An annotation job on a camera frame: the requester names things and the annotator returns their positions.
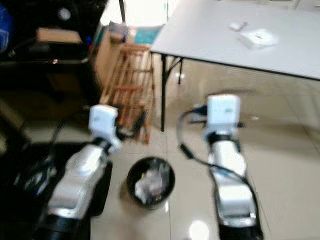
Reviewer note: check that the black plastic bag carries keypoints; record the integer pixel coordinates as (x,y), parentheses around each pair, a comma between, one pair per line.
(25,200)

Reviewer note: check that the black table leg frame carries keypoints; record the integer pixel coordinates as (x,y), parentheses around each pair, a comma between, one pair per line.
(163,100)

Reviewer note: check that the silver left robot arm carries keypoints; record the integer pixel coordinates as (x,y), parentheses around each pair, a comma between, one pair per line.
(82,175)

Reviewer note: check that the black round rubbish bin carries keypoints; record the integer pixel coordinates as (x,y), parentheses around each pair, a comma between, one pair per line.
(131,190)

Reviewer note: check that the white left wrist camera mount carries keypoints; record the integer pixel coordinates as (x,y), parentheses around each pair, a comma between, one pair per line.
(104,122)

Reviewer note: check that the blue round object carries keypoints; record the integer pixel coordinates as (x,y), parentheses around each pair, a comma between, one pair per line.
(5,30)

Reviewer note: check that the crumpled white plastic trash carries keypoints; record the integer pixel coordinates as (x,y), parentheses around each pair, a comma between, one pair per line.
(150,185)

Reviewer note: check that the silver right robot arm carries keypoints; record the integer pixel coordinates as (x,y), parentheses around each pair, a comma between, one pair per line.
(232,195)

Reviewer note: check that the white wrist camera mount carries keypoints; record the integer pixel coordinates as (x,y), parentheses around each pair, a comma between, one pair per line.
(104,122)
(222,112)

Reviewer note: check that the wooden slatted rack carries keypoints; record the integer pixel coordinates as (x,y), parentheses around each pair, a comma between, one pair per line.
(130,47)

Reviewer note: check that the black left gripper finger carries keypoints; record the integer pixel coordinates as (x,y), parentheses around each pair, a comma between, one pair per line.
(143,124)

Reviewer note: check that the black desk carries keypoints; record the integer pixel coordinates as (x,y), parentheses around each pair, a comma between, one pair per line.
(45,60)

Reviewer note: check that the teal mat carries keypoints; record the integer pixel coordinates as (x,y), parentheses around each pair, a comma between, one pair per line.
(146,36)

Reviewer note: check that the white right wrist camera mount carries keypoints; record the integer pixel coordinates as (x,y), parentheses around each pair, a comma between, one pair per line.
(222,112)

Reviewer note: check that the flat brown cardboard box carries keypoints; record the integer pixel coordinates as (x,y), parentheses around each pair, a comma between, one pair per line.
(57,35)

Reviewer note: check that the white shallow tray box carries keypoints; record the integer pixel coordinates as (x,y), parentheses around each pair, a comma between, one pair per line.
(257,39)

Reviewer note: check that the tall brown cardboard box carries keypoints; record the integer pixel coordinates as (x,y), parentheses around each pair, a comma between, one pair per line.
(104,60)

